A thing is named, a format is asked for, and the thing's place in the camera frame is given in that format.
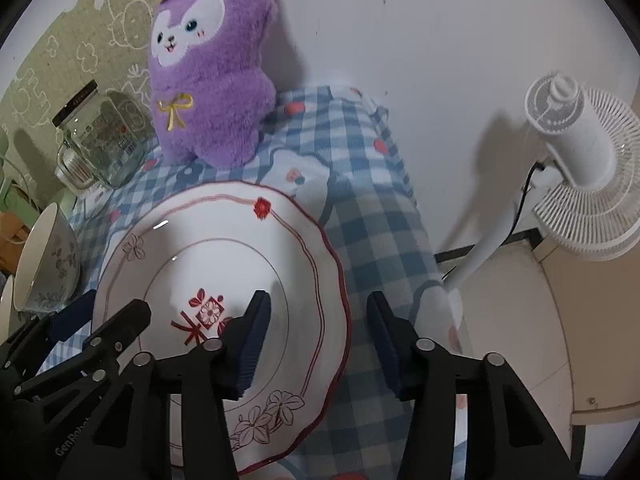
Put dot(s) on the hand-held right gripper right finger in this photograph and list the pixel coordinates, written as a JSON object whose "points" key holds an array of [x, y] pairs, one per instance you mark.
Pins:
{"points": [[387, 350]]}

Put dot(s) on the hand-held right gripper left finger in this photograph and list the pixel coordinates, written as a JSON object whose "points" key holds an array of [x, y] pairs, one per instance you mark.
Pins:
{"points": [[252, 345]]}

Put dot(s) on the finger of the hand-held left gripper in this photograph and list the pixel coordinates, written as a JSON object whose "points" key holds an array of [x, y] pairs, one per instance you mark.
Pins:
{"points": [[120, 325], [75, 312]]}

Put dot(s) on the cream floral bowl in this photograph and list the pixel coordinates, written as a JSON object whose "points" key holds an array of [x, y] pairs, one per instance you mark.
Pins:
{"points": [[47, 260], [4, 305]]}

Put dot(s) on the white red-trim plate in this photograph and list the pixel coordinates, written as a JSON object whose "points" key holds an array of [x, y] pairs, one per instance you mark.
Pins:
{"points": [[200, 260]]}

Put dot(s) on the blue checkered tablecloth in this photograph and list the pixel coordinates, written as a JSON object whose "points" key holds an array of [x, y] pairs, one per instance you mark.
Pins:
{"points": [[375, 235]]}

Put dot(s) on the green desk fan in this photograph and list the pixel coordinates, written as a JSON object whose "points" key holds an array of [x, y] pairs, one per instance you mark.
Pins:
{"points": [[7, 195]]}

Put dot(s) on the cotton swab container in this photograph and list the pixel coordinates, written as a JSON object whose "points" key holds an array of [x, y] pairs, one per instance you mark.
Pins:
{"points": [[75, 167]]}

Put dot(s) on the glass jar with dark lid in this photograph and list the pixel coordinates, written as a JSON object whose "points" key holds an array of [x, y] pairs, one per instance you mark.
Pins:
{"points": [[110, 130]]}

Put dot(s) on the beige door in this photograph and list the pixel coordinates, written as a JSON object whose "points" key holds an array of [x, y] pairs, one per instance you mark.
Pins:
{"points": [[600, 335]]}

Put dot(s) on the purple plush toy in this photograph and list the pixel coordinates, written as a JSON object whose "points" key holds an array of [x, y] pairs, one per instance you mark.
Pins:
{"points": [[210, 85]]}

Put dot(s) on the green printed board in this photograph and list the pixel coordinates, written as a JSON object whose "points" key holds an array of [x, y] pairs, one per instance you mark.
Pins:
{"points": [[75, 25]]}

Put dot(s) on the white standing fan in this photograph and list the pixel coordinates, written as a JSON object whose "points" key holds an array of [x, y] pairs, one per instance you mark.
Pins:
{"points": [[575, 130]]}

